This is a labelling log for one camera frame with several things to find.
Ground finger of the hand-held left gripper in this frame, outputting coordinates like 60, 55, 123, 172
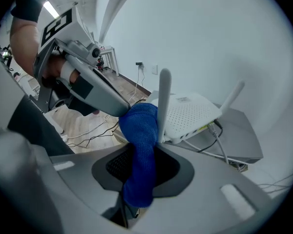
64, 54, 132, 118

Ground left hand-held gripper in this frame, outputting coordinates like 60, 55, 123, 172
29, 7, 102, 117

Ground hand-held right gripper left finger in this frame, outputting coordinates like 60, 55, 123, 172
34, 142, 135, 229

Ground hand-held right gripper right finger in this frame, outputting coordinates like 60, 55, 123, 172
129, 145, 274, 234

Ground blue cloth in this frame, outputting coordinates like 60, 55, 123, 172
118, 103, 160, 208

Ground white router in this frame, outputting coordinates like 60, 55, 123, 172
150, 68, 246, 145

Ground person's left forearm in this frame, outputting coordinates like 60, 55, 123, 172
9, 16, 41, 79

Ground person's left hand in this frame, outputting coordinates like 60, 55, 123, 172
41, 54, 79, 84

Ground ceiling light panel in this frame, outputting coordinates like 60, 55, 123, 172
43, 0, 60, 19

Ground red black office chair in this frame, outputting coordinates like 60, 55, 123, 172
96, 55, 106, 72

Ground person's black shirt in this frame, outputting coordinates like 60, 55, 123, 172
11, 0, 55, 23

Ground white table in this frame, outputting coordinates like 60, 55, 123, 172
99, 46, 121, 78

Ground white power cable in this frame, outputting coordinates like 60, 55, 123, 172
63, 68, 146, 141

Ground white ethernet cable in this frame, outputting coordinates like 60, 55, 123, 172
183, 139, 249, 166

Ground black floor cable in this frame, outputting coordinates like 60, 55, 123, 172
67, 98, 147, 149

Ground black power cable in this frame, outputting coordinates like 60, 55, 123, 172
196, 119, 224, 154

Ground grey network cable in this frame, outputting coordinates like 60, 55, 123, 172
208, 124, 230, 165

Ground white desk frame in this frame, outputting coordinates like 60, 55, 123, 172
43, 109, 64, 134

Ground thin grey cables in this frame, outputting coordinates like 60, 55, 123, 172
257, 171, 293, 195

